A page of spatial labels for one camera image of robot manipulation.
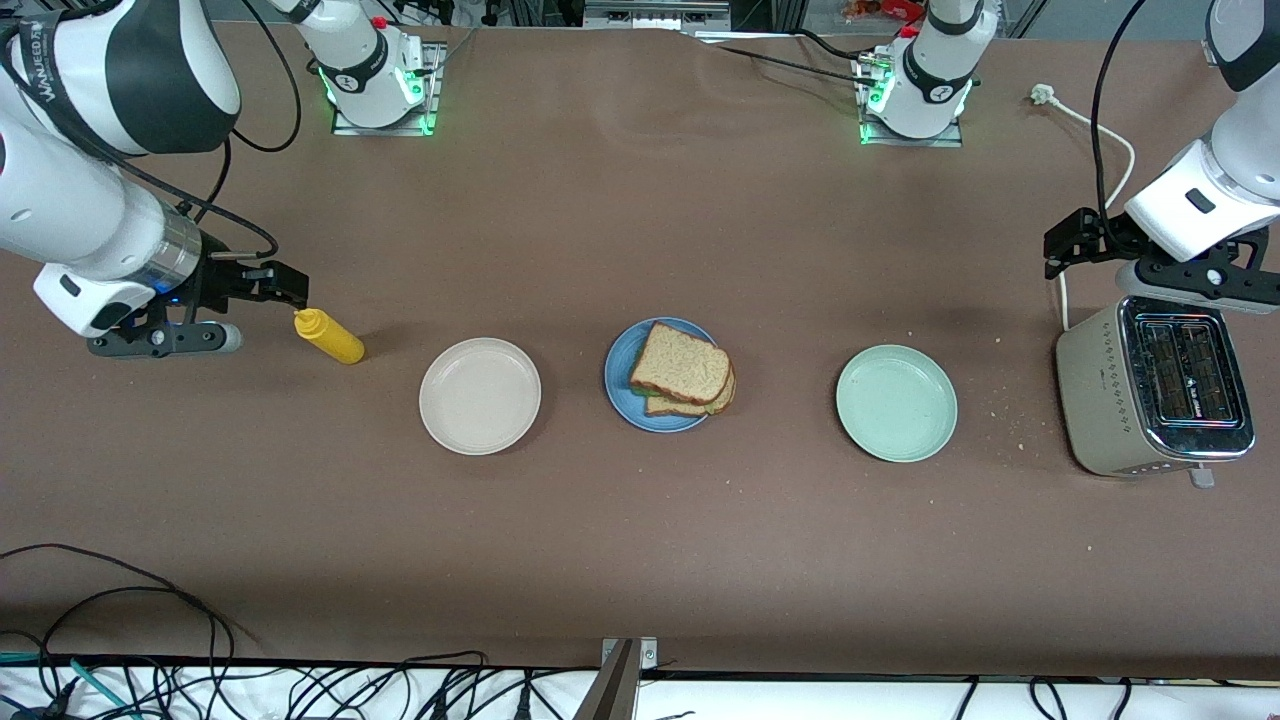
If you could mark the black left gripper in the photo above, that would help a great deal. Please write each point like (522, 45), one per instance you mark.
(1097, 236)

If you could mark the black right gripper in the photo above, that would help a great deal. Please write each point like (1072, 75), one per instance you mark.
(221, 280)

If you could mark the yellow mustard squeeze bottle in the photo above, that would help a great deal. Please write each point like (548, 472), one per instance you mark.
(335, 340)

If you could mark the blue round plate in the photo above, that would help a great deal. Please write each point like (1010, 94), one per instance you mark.
(625, 355)

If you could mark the green lettuce leaf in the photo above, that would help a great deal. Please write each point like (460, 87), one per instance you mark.
(640, 391)

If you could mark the square brown bread slice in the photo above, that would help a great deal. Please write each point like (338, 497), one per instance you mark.
(725, 392)

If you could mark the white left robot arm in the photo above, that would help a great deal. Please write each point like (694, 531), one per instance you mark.
(935, 70)

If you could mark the beige round plate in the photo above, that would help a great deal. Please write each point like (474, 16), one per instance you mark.
(480, 397)

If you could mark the light green round plate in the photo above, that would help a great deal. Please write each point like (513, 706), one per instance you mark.
(897, 404)

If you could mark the silver beige toaster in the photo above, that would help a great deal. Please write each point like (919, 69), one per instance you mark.
(1100, 400)

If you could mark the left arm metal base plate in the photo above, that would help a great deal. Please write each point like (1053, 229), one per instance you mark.
(955, 140)

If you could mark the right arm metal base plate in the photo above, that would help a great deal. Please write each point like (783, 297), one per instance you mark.
(432, 110)

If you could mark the grey metal camera post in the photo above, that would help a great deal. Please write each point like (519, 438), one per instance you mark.
(615, 690)

